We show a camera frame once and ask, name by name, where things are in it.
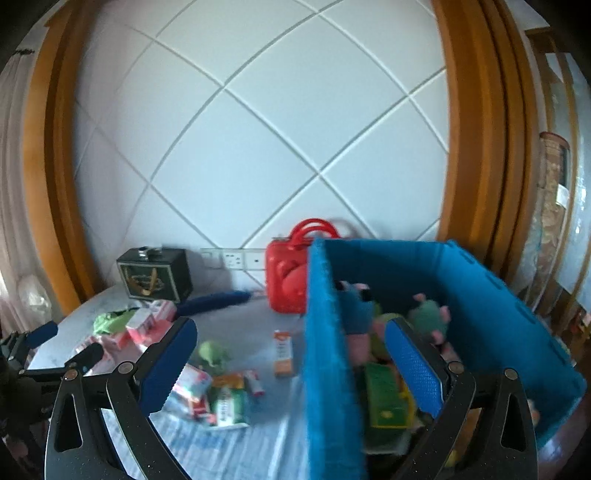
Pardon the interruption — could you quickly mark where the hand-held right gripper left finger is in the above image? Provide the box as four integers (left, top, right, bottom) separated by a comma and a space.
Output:
45, 316, 199, 480

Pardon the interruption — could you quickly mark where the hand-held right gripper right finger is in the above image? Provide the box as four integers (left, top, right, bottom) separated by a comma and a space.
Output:
385, 318, 539, 480

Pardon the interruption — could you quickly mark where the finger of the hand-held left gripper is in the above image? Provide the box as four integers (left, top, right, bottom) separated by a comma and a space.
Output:
68, 342, 105, 372
25, 322, 59, 349

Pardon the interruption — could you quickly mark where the green yellow box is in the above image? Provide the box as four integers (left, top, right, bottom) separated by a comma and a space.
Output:
365, 364, 411, 430

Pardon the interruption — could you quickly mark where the pig plush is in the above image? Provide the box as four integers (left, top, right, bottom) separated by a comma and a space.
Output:
335, 281, 376, 364
409, 293, 452, 354

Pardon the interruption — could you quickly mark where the green orange medicine box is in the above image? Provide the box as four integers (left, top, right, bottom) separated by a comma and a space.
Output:
210, 374, 251, 428

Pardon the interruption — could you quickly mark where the blue felt storage bin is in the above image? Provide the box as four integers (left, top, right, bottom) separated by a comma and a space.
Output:
305, 237, 588, 480

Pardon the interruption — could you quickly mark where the green cloth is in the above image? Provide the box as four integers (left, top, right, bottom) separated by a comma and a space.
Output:
93, 310, 139, 336

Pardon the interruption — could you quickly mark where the white plastic bag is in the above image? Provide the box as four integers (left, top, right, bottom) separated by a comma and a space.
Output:
15, 274, 51, 311

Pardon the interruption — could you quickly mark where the small green plush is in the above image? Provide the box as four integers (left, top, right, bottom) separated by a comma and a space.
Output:
198, 340, 232, 371

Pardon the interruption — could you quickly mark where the blue fuzzy duster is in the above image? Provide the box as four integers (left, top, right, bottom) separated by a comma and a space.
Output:
178, 290, 253, 317

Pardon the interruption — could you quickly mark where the black gift box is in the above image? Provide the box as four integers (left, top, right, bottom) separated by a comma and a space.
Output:
116, 247, 194, 303

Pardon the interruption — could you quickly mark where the orange white medicine box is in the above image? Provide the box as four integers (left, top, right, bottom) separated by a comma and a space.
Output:
273, 330, 294, 378

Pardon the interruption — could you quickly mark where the sheer curtain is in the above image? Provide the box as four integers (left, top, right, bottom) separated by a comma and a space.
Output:
0, 55, 34, 333

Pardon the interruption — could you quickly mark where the red toy suitcase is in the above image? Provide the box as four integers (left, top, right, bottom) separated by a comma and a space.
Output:
265, 219, 339, 315

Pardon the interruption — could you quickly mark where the wooden wall frame post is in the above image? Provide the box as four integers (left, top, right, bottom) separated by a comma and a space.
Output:
431, 0, 541, 287
23, 9, 108, 305

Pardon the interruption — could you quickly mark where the patterned wall hanging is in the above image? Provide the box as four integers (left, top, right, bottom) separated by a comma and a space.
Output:
522, 131, 574, 315

